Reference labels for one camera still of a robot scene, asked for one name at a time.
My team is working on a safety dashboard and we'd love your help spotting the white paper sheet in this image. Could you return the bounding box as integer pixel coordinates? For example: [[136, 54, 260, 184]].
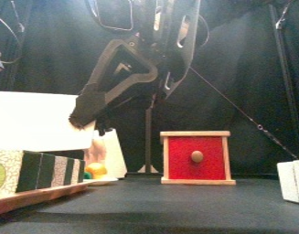
[[0, 90, 96, 153]]

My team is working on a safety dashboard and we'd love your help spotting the orange toy food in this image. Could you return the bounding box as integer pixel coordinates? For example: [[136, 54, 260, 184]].
[[84, 162, 108, 180]]

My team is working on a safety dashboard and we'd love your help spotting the black cloth backdrop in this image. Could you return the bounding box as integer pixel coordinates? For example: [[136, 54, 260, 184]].
[[0, 0, 299, 181]]

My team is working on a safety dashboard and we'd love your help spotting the small white plate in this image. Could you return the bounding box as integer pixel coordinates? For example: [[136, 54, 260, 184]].
[[81, 176, 120, 187]]

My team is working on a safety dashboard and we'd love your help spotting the red wooden drawer box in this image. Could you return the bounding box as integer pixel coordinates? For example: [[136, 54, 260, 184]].
[[158, 131, 236, 186]]

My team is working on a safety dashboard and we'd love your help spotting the wooden cutting board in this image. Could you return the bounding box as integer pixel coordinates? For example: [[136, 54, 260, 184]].
[[0, 182, 92, 218]]

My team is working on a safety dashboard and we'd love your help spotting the white foam block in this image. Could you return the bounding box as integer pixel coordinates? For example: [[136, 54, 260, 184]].
[[276, 159, 299, 206]]

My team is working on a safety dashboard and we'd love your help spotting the thin grey cable loop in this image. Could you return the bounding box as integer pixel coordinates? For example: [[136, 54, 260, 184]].
[[0, 12, 26, 65]]

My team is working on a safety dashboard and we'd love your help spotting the thin black frame post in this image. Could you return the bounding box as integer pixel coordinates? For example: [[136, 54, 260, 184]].
[[134, 100, 160, 176]]

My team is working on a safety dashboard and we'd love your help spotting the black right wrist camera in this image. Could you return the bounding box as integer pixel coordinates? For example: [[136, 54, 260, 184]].
[[86, 0, 134, 32]]

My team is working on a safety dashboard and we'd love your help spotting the black metal frame pole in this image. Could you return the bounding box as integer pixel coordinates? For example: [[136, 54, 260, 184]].
[[267, 0, 299, 159]]

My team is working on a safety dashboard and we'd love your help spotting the diagonal brace wire with turnbuckle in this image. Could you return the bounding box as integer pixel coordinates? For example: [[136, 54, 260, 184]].
[[189, 67, 299, 161]]

